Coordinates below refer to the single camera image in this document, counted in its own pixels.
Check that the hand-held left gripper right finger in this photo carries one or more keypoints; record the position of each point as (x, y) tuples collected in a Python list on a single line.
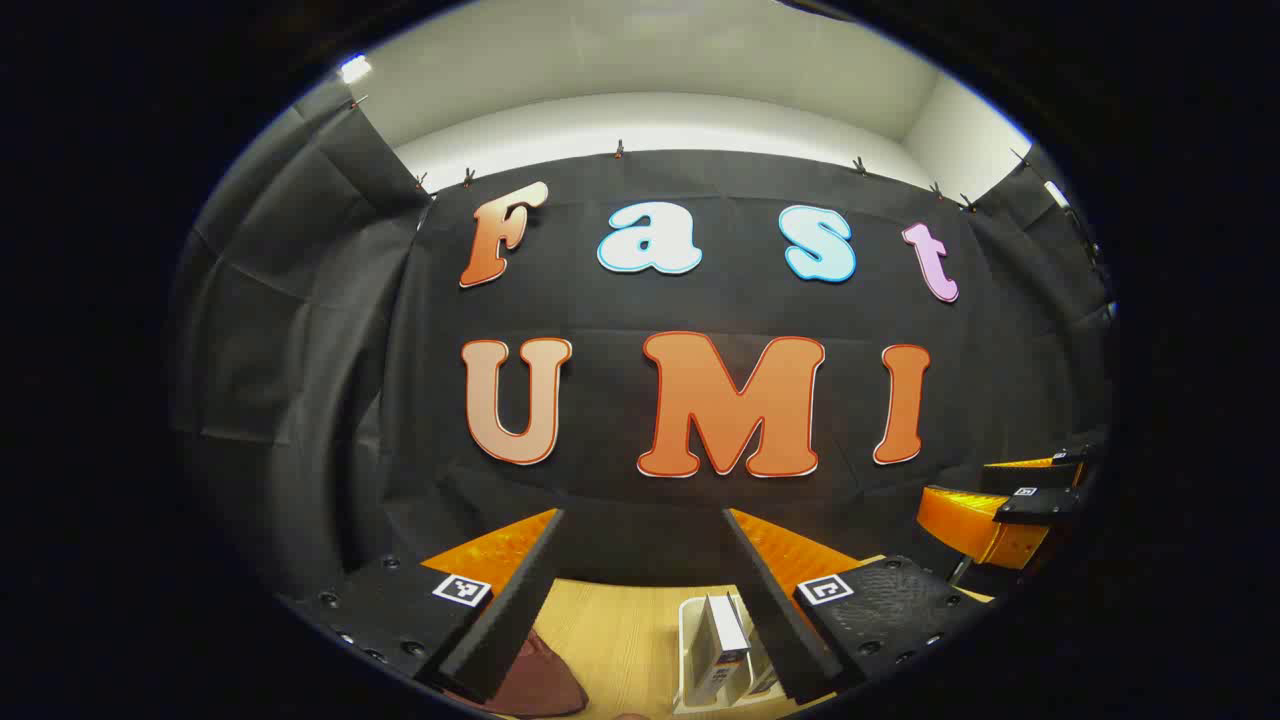
[(785, 620)]

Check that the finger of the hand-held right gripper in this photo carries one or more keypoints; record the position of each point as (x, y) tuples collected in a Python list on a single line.
[(975, 525), (1030, 475)]

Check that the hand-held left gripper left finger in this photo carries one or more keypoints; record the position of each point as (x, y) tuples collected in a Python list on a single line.
[(520, 610)]

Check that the maroon schoolbag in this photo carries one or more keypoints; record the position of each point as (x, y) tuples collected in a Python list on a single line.
[(540, 680)]

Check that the cream white bookshelf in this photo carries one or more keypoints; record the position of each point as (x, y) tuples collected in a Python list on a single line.
[(688, 640)]

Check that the row of small backdrop clamps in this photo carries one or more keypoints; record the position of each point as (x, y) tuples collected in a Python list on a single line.
[(619, 149)]

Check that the ceiling light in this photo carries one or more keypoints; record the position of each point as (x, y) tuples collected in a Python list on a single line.
[(353, 68)]

